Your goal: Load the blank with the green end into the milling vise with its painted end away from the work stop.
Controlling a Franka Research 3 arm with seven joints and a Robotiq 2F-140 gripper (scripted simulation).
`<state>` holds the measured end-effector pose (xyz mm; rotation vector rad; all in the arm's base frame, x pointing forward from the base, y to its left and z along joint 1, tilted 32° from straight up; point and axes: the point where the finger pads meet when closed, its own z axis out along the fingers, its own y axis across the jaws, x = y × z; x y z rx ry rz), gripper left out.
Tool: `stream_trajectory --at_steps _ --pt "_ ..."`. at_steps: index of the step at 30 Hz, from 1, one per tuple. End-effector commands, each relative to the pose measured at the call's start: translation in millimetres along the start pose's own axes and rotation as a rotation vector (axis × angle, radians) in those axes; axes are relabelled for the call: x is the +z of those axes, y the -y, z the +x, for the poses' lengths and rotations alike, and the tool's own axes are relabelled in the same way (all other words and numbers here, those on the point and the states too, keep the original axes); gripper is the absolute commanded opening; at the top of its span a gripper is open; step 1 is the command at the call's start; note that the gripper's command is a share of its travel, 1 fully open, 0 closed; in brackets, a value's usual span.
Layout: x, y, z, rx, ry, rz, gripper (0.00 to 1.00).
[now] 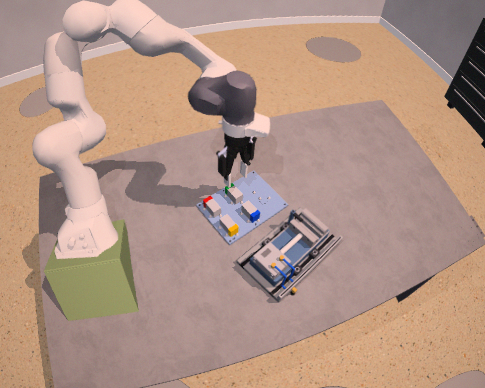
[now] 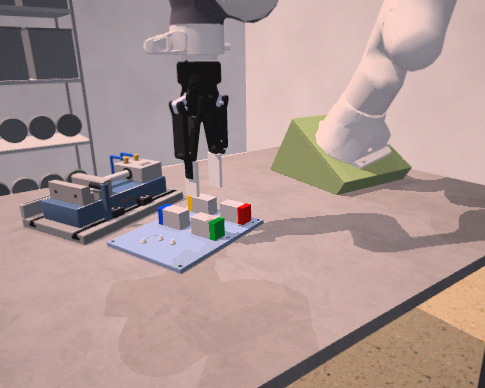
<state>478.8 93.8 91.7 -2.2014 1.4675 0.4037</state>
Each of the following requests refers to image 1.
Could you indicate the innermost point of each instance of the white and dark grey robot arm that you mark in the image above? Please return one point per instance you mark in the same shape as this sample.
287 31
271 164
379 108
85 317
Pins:
88 230

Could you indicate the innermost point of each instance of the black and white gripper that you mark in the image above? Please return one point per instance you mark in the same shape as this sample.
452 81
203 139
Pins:
225 163

